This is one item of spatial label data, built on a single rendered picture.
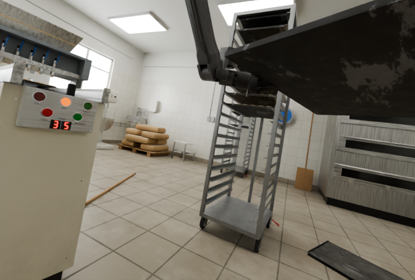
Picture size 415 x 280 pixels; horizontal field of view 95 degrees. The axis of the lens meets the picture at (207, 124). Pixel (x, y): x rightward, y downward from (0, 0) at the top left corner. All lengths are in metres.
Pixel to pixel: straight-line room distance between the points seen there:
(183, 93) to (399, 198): 4.77
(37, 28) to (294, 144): 4.31
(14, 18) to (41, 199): 1.12
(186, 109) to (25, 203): 4.71
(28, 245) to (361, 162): 3.67
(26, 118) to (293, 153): 4.34
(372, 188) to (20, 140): 3.81
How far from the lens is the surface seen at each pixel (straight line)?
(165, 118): 5.76
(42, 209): 1.04
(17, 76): 0.89
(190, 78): 5.59
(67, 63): 1.79
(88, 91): 1.11
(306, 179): 4.36
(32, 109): 0.90
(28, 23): 1.73
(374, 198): 3.80
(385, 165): 3.79
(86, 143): 1.01
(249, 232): 1.57
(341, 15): 0.41
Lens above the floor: 0.79
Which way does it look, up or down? 2 degrees up
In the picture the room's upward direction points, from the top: 10 degrees clockwise
